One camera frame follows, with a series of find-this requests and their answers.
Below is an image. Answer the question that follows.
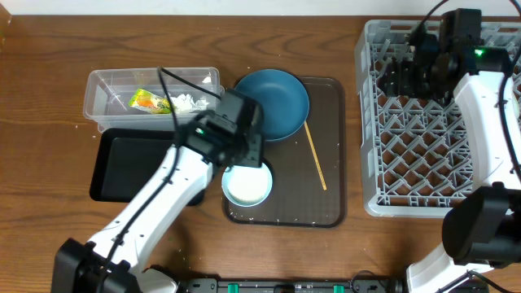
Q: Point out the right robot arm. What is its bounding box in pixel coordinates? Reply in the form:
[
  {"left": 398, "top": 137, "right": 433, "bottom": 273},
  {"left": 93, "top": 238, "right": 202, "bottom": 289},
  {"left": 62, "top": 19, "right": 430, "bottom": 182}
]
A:
[{"left": 379, "top": 8, "right": 520, "bottom": 292}]

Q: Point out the wooden chopstick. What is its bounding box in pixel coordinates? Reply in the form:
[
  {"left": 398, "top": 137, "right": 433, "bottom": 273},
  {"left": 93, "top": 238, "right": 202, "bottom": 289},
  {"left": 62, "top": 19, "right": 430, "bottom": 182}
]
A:
[{"left": 304, "top": 121, "right": 327, "bottom": 190}]

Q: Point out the grey dishwasher rack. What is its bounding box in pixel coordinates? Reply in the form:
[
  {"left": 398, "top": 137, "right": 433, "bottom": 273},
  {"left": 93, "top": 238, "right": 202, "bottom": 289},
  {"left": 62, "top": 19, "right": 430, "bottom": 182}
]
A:
[{"left": 355, "top": 20, "right": 520, "bottom": 218}]

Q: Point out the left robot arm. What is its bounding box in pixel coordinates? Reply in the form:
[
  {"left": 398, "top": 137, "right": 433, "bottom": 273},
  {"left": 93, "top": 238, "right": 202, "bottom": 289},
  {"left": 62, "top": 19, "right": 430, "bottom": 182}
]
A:
[{"left": 51, "top": 90, "right": 264, "bottom": 293}]

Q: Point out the light blue bowl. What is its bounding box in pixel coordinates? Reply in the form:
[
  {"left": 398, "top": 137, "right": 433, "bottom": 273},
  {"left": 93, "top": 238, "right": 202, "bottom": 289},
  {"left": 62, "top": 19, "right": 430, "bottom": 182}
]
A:
[{"left": 221, "top": 164, "right": 274, "bottom": 208}]

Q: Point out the white tissue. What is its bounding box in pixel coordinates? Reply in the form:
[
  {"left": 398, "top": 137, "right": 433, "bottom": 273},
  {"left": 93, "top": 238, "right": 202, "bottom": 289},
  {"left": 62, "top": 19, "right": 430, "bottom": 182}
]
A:
[{"left": 169, "top": 94, "right": 209, "bottom": 114}]

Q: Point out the black plastic tray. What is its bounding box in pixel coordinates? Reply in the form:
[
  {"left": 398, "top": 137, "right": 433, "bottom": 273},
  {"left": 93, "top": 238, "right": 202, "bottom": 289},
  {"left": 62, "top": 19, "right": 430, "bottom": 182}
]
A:
[{"left": 89, "top": 128, "right": 211, "bottom": 207}]

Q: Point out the yellow snack wrapper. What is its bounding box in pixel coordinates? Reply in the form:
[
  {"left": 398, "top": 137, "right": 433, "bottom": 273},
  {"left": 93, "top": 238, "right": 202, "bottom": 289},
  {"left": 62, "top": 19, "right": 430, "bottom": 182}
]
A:
[{"left": 128, "top": 89, "right": 172, "bottom": 114}]

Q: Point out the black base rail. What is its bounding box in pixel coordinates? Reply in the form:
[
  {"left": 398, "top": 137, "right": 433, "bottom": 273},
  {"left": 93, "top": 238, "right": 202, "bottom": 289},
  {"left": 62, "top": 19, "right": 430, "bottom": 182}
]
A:
[{"left": 177, "top": 278, "right": 408, "bottom": 293}]

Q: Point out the clear plastic bin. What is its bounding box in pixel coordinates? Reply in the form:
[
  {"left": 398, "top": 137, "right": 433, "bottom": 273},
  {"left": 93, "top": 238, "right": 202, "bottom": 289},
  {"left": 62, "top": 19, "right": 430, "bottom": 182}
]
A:
[{"left": 83, "top": 67, "right": 224, "bottom": 133}]

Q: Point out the dark blue plate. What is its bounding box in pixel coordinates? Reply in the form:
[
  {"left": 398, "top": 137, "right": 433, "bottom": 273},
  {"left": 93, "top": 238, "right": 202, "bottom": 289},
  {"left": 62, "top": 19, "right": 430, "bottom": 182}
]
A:
[{"left": 234, "top": 69, "right": 310, "bottom": 142}]

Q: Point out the brown serving tray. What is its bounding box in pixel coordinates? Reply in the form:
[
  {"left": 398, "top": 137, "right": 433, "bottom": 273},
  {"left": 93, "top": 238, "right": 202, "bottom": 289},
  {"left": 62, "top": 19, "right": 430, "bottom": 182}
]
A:
[{"left": 223, "top": 77, "right": 347, "bottom": 228}]

